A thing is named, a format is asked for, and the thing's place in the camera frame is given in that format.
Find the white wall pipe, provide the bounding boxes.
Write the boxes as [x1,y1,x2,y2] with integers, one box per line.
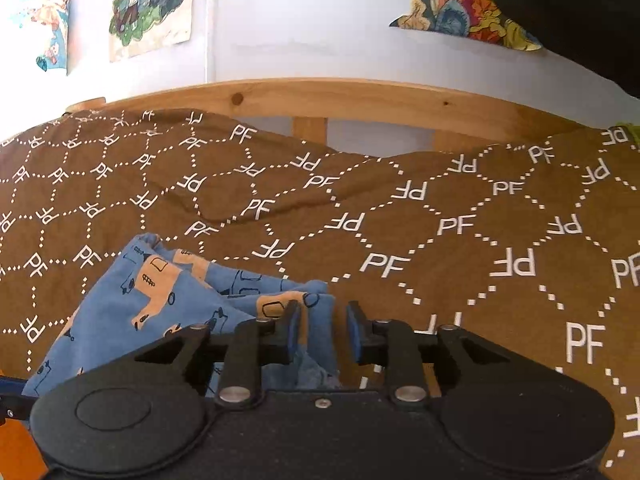
[202,0,224,84]

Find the pale blue wall poster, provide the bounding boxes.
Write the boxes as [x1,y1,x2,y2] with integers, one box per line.
[7,0,74,77]

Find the dark cloth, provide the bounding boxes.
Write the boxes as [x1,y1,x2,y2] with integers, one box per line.
[472,0,640,107]

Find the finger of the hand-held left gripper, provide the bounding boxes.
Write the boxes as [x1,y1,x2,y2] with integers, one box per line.
[0,375,37,422]

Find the blue printed pants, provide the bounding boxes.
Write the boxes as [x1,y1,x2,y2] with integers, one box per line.
[22,232,344,399]

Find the colourful flower wall poster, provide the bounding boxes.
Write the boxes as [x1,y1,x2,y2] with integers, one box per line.
[389,0,544,52]

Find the brown printed blanket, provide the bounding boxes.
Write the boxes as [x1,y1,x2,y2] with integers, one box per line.
[0,107,640,468]

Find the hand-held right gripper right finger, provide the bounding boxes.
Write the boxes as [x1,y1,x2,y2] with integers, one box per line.
[346,300,527,409]

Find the wooden bed frame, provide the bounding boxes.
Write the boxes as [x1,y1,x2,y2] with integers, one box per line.
[65,77,614,153]

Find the green wall poster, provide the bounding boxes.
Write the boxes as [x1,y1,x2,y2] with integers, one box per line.
[108,0,199,64]

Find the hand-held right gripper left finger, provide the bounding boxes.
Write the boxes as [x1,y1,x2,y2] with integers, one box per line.
[133,300,303,409]

